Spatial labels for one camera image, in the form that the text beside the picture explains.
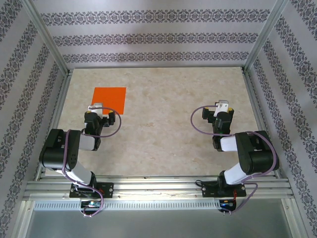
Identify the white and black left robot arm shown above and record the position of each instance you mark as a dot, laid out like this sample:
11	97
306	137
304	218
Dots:
84	173

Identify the small controller board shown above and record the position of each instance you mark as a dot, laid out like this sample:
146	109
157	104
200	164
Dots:
90	204
226	204

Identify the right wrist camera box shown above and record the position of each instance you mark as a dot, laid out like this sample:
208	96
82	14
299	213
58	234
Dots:
221	107

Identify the orange paper sheet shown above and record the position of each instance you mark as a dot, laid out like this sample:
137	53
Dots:
111	96

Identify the grey metal shelf plate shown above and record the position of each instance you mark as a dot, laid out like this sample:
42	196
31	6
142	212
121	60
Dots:
158	223

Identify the aluminium frame post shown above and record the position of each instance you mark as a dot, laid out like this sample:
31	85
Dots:
267	32
48	37

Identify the aluminium side rail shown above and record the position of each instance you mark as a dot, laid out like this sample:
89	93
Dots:
256	111
58	111

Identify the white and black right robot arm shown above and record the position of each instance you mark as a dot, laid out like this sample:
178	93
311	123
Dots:
232	173

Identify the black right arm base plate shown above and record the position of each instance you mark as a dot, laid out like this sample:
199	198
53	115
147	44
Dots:
210	189

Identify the aluminium mounting rail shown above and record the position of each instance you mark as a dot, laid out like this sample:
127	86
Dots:
158	188

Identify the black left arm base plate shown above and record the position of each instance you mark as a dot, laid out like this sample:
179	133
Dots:
107	190

